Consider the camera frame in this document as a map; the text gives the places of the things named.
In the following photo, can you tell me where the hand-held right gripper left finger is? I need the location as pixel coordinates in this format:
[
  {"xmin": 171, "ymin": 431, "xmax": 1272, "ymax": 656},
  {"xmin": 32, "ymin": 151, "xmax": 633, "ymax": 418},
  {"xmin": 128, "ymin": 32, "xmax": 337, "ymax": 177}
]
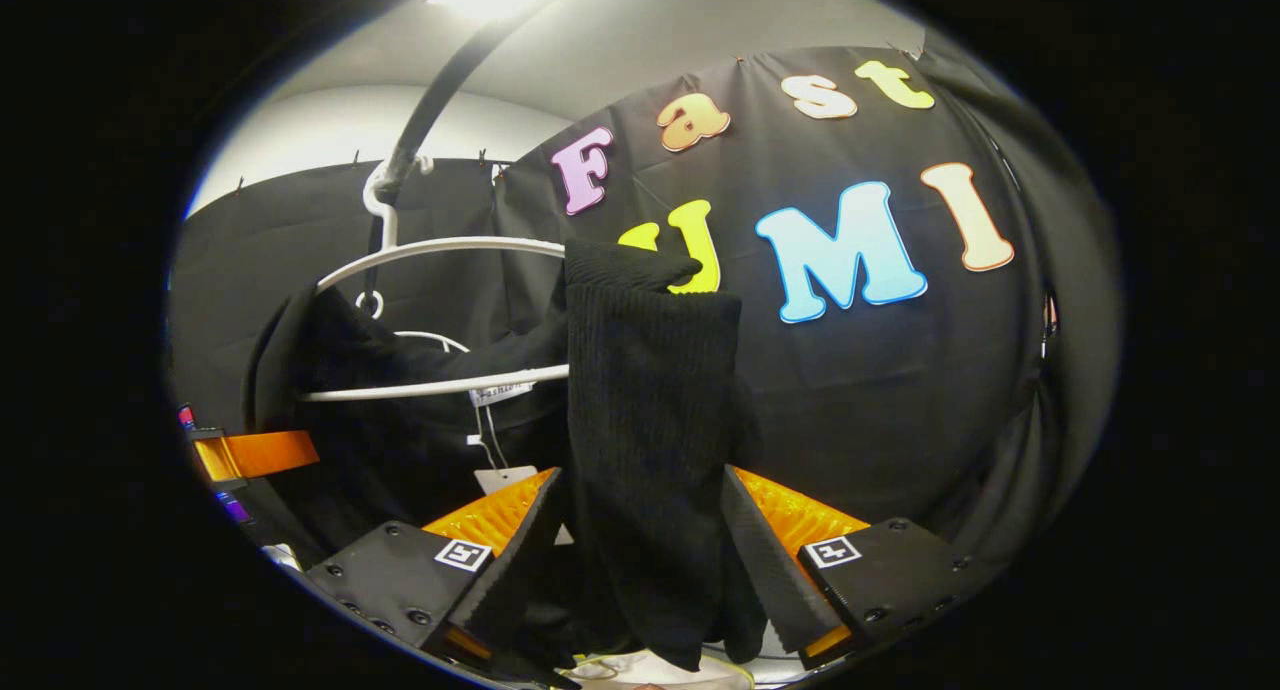
[{"xmin": 300, "ymin": 467, "xmax": 564, "ymax": 672}]

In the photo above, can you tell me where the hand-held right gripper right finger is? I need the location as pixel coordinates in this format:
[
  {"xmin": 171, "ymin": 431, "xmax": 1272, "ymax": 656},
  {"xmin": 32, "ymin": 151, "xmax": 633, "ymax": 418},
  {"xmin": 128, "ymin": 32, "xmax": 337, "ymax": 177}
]
[{"xmin": 721, "ymin": 464, "xmax": 1006, "ymax": 671}]

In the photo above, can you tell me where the white laundry hamper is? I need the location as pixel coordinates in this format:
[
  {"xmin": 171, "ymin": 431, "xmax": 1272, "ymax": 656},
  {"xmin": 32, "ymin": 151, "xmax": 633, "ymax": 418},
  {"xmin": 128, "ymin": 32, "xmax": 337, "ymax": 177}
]
[{"xmin": 568, "ymin": 650, "xmax": 757, "ymax": 690}]

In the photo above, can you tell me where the black knit garment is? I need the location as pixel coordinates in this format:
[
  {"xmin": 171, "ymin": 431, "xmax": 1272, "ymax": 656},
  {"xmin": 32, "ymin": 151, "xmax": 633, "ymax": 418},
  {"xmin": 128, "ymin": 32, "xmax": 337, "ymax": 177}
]
[{"xmin": 245, "ymin": 240, "xmax": 771, "ymax": 687}]

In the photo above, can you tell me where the white clothes hanger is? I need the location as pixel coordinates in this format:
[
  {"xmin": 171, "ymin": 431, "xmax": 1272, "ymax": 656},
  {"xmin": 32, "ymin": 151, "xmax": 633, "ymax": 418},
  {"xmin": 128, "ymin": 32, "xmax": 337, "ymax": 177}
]
[
  {"xmin": 355, "ymin": 290, "xmax": 471, "ymax": 355},
  {"xmin": 298, "ymin": 156, "xmax": 573, "ymax": 404}
]

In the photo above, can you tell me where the black metal clothes rack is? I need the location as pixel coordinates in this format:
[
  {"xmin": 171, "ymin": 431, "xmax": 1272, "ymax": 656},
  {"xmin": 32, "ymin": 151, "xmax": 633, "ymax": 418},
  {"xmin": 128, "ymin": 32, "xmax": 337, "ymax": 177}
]
[{"xmin": 372, "ymin": 0, "xmax": 601, "ymax": 206}]

